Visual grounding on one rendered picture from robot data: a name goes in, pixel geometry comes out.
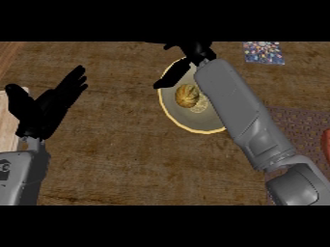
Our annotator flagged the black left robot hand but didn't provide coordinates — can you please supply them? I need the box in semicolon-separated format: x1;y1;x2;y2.
4;65;90;141

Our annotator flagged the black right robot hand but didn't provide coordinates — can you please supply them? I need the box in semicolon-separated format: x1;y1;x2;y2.
144;41;218;90

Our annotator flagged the dark brown woven placemat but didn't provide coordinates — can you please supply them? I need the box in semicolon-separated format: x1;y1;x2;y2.
267;106;330;206

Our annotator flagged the blue colourful patterned packet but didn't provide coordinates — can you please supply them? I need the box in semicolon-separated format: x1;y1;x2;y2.
242;41;286;66

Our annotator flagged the pale yellow-rimmed bowl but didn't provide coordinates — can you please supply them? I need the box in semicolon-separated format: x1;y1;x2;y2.
156;56;227;135

